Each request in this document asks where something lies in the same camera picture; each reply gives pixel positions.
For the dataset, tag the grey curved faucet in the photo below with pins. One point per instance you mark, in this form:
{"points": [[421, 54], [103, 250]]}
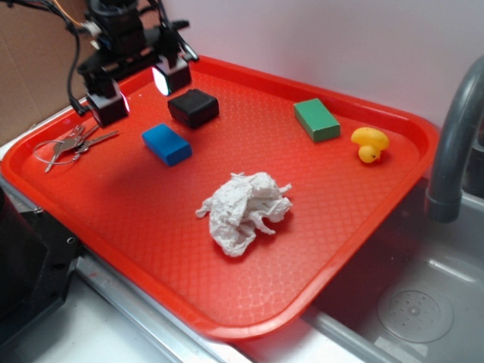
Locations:
{"points": [[458, 163]]}

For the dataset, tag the brown cardboard panel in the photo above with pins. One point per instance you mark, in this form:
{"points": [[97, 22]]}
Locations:
{"points": [[37, 52]]}

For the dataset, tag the yellow rubber duck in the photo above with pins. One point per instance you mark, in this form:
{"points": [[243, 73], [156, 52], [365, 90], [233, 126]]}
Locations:
{"points": [[371, 143]]}

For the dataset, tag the silver keys on ring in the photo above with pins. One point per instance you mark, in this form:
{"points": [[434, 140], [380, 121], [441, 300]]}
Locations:
{"points": [[71, 147]]}

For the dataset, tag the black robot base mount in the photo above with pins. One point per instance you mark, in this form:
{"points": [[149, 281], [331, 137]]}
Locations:
{"points": [[38, 258]]}

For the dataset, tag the green rectangular block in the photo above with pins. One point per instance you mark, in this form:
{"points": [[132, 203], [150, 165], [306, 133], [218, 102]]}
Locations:
{"points": [[316, 119]]}

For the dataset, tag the black rectangular block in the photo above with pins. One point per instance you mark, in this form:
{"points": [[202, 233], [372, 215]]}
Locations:
{"points": [[194, 108]]}

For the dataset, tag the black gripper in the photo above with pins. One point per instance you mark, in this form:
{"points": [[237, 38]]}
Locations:
{"points": [[129, 40]]}

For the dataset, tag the blue rectangular block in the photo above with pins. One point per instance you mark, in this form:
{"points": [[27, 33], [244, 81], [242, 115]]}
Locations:
{"points": [[166, 144]]}

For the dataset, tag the grey toy sink basin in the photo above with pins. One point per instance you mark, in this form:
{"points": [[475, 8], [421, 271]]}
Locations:
{"points": [[413, 292]]}

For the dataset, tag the crumpled white paper towel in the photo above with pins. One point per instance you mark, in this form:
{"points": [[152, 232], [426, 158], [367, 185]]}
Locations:
{"points": [[240, 207]]}

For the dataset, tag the red plastic tray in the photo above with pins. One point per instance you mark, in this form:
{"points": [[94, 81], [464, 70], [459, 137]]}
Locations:
{"points": [[138, 214]]}

